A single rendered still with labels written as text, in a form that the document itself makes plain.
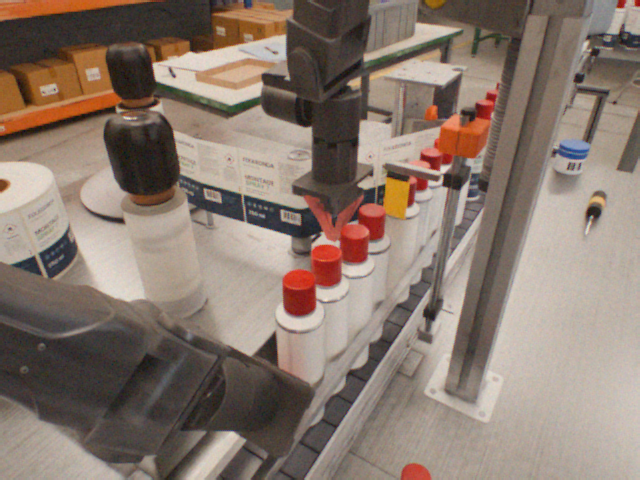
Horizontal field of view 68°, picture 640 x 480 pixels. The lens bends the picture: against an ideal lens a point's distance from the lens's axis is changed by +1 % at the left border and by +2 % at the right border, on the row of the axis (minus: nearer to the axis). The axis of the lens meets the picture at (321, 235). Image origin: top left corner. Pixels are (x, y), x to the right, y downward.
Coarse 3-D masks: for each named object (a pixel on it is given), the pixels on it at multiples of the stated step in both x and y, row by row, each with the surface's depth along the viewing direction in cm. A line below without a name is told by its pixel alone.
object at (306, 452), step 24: (480, 192) 103; (456, 240) 88; (432, 264) 81; (408, 312) 71; (384, 336) 67; (360, 384) 60; (336, 408) 57; (312, 432) 55; (240, 456) 52; (264, 456) 52; (288, 456) 52; (312, 456) 52
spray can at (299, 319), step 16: (288, 272) 46; (304, 272) 46; (288, 288) 45; (304, 288) 45; (288, 304) 46; (304, 304) 45; (320, 304) 49; (288, 320) 46; (304, 320) 46; (320, 320) 47; (288, 336) 47; (304, 336) 47; (320, 336) 48; (288, 352) 48; (304, 352) 48; (320, 352) 49; (288, 368) 50; (304, 368) 49; (320, 368) 51; (320, 384) 52; (320, 416) 55
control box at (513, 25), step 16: (432, 0) 49; (448, 0) 47; (464, 0) 45; (480, 0) 43; (496, 0) 42; (512, 0) 40; (528, 0) 39; (608, 0) 41; (448, 16) 48; (464, 16) 46; (480, 16) 44; (496, 16) 42; (512, 16) 41; (608, 16) 42; (496, 32) 44; (512, 32) 41; (592, 32) 43
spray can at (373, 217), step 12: (372, 204) 58; (360, 216) 56; (372, 216) 55; (384, 216) 56; (372, 228) 56; (384, 228) 57; (372, 240) 57; (384, 240) 58; (372, 252) 57; (384, 252) 58; (384, 264) 59; (384, 276) 60; (384, 288) 62; (372, 300) 61; (384, 300) 63; (372, 312) 63
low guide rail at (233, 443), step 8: (232, 432) 51; (224, 440) 50; (232, 440) 50; (240, 440) 51; (224, 448) 49; (232, 448) 50; (240, 448) 51; (216, 456) 49; (224, 456) 49; (232, 456) 50; (208, 464) 48; (216, 464) 48; (224, 464) 49; (200, 472) 47; (208, 472) 47; (216, 472) 48
